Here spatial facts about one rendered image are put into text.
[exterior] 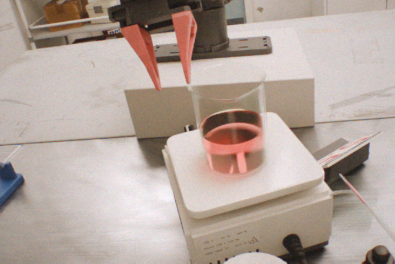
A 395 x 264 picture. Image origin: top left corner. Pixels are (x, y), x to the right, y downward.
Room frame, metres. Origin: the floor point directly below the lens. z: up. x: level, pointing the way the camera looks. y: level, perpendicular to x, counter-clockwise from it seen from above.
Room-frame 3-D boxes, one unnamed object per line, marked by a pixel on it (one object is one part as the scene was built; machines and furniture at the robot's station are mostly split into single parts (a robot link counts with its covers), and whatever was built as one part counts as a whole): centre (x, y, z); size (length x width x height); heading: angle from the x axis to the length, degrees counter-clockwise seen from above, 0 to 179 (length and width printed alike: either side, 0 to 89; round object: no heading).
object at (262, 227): (0.32, -0.03, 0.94); 0.22 x 0.13 x 0.08; 8
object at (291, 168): (0.29, -0.03, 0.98); 0.12 x 0.12 x 0.01; 8
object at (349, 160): (0.36, -0.15, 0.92); 0.09 x 0.06 x 0.04; 116
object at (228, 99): (0.28, -0.03, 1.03); 0.07 x 0.06 x 0.08; 176
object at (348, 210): (0.29, -0.14, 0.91); 0.06 x 0.06 x 0.02
